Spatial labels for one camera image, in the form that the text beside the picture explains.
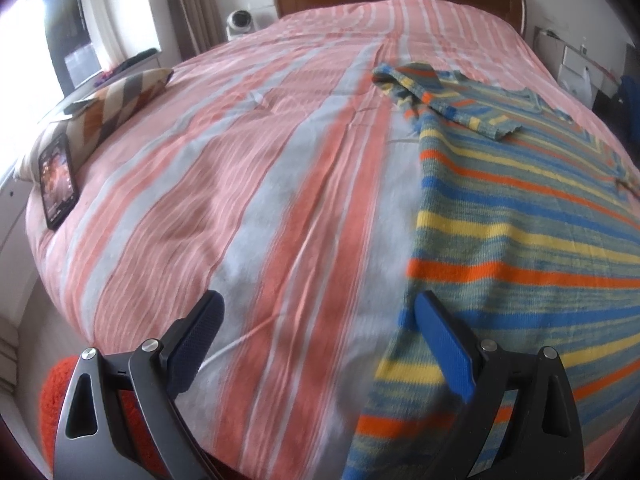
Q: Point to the pink striped bedspread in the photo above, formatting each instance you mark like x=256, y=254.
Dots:
x=250, y=160

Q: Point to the black smartphone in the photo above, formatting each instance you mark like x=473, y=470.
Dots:
x=77, y=106

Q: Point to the white round camera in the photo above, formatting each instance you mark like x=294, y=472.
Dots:
x=240, y=22

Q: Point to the white plastic bag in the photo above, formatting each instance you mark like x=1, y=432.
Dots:
x=577, y=82

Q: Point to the orange fuzzy rug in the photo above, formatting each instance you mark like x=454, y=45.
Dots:
x=50, y=410

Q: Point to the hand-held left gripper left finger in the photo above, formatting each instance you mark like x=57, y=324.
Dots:
x=197, y=340

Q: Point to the beige curtain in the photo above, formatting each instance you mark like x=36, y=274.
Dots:
x=195, y=5

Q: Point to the multicolour striped knit sweater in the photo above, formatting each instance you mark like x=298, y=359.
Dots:
x=500, y=210

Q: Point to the chevron patterned pillow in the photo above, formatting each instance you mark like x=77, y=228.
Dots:
x=115, y=100

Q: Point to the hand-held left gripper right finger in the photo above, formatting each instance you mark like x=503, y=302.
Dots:
x=445, y=340

